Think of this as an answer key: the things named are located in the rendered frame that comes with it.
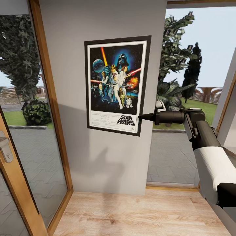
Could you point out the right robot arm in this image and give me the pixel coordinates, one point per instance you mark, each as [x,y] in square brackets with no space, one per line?
[216,172]

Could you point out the door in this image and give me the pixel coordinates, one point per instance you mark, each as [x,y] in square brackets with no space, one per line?
[35,179]

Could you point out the fixed window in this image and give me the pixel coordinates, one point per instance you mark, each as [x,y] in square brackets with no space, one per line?
[197,70]

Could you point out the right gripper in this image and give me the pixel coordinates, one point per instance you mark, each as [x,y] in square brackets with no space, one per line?
[159,117]

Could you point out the poster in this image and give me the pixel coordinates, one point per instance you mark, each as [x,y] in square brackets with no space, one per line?
[116,74]

